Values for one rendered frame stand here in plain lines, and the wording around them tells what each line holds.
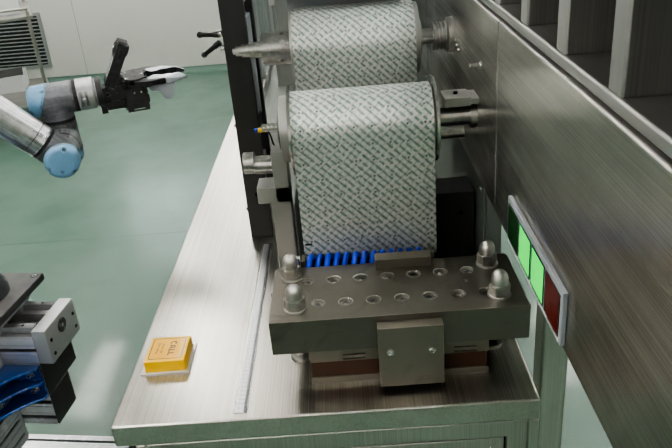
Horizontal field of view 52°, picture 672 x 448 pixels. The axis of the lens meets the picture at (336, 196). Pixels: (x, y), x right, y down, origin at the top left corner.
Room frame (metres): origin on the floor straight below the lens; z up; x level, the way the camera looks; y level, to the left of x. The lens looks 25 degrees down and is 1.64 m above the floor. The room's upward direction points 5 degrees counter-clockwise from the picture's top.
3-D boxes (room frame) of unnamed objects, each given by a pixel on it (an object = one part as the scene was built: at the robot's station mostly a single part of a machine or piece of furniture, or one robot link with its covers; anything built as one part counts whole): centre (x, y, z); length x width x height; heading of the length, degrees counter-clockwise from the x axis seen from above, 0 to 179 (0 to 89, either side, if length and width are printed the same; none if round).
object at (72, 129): (1.58, 0.63, 1.12); 0.11 x 0.08 x 0.11; 17
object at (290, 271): (1.01, 0.09, 1.05); 0.04 x 0.04 x 0.04
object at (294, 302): (0.92, 0.08, 1.05); 0.04 x 0.04 x 0.04
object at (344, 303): (0.96, -0.08, 1.00); 0.40 x 0.16 x 0.06; 89
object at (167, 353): (0.99, 0.31, 0.91); 0.07 x 0.07 x 0.02; 89
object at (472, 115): (1.14, -0.22, 1.25); 0.07 x 0.04 x 0.04; 89
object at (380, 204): (1.08, -0.05, 1.11); 0.23 x 0.01 x 0.18; 89
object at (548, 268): (0.74, -0.24, 1.18); 0.25 x 0.01 x 0.07; 179
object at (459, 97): (1.14, -0.22, 1.28); 0.06 x 0.05 x 0.02; 89
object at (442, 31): (1.39, -0.22, 1.33); 0.07 x 0.07 x 0.07; 89
